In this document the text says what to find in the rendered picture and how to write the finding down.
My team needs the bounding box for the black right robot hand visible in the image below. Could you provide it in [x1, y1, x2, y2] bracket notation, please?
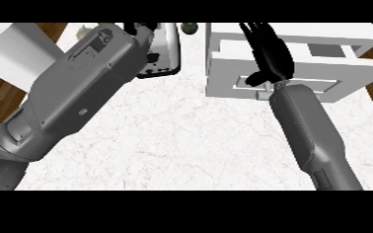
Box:
[237, 22, 296, 87]

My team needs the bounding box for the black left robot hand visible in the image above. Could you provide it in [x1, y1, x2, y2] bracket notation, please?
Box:
[122, 22, 160, 37]

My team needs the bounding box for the white open drawer box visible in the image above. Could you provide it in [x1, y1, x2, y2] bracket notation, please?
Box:
[203, 22, 373, 67]

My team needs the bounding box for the silver appliance with black edge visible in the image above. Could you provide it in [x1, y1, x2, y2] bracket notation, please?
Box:
[135, 22, 184, 80]

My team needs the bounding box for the pale small object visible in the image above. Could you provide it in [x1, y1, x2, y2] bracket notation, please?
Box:
[75, 25, 92, 41]

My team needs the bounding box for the dark green round object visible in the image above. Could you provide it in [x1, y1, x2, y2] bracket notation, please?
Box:
[181, 22, 199, 35]

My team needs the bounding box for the white cabinet block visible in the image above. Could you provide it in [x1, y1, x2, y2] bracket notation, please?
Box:
[0, 22, 64, 94]

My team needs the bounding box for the white drawer front with handle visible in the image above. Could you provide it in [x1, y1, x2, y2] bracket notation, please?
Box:
[203, 56, 373, 104]

